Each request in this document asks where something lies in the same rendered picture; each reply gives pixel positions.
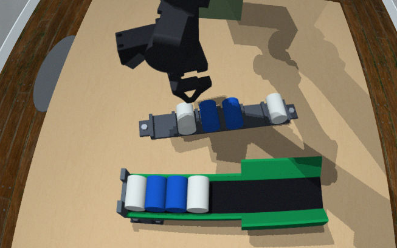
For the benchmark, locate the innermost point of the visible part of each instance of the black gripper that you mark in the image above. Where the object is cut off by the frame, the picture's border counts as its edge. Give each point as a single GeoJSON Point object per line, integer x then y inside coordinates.
{"type": "Point", "coordinates": [196, 61]}

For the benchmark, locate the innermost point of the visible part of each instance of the grey ribbed rack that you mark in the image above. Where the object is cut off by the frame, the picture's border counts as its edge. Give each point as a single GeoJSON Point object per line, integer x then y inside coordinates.
{"type": "Point", "coordinates": [163, 124]}

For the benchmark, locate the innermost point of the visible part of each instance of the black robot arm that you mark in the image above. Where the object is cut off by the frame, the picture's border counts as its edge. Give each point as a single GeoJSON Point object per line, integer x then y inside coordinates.
{"type": "Point", "coordinates": [165, 50]}

